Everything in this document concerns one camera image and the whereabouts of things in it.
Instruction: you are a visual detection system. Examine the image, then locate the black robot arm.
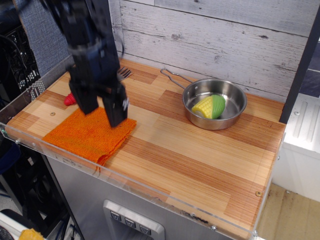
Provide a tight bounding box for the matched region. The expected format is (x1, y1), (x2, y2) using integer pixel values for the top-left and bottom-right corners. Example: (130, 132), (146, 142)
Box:
(41, 0), (129, 127)

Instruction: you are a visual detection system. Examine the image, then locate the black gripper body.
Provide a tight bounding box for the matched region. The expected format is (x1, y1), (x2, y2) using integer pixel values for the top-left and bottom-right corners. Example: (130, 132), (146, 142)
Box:
(66, 34), (123, 98)

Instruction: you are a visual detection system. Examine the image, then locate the small steel pan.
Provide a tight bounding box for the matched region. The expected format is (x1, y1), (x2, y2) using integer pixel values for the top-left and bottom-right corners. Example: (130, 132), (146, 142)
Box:
(160, 68), (248, 131)

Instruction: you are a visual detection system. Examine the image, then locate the orange knitted cloth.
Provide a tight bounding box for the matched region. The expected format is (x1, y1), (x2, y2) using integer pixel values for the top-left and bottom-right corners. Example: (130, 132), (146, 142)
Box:
(42, 107), (137, 166)

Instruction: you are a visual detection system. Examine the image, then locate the white side cabinet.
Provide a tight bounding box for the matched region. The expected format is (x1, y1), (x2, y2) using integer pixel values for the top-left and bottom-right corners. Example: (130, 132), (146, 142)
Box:
(272, 93), (320, 202)

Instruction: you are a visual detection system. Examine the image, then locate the silver button control panel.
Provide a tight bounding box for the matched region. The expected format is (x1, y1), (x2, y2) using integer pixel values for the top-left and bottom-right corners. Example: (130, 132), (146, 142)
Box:
(103, 199), (166, 240)

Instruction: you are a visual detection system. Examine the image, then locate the dark right vertical post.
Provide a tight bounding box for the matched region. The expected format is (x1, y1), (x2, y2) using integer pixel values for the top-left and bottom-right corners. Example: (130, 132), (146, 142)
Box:
(279, 7), (320, 124)

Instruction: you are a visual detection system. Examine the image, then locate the toy corn cob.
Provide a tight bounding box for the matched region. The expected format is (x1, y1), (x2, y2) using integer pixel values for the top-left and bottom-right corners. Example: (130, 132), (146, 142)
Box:
(191, 94), (226, 120)

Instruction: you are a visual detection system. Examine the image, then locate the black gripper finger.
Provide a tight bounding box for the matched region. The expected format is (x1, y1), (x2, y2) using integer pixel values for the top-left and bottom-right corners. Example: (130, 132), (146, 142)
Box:
(102, 86), (129, 128)
(69, 80), (99, 115)

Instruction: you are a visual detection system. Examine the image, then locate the red handled fork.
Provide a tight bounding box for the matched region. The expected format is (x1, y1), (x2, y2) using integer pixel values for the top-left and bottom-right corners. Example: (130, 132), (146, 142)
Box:
(63, 67), (132, 106)

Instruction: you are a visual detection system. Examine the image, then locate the clear acrylic table guard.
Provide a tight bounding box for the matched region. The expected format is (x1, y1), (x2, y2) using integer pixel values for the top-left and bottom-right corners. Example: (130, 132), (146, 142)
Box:
(0, 60), (285, 240)

